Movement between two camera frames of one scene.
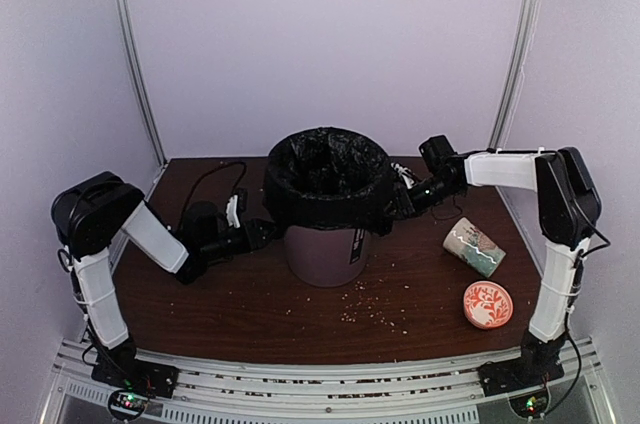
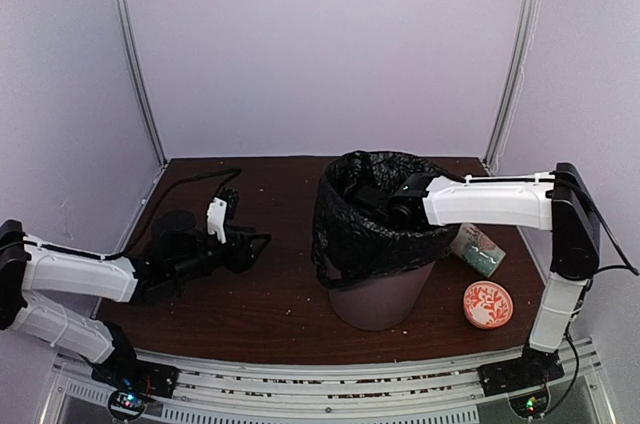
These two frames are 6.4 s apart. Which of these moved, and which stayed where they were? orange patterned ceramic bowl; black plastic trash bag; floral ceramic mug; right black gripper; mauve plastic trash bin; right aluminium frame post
Moved: black plastic trash bag; right black gripper; mauve plastic trash bin
Stayed: floral ceramic mug; orange patterned ceramic bowl; right aluminium frame post
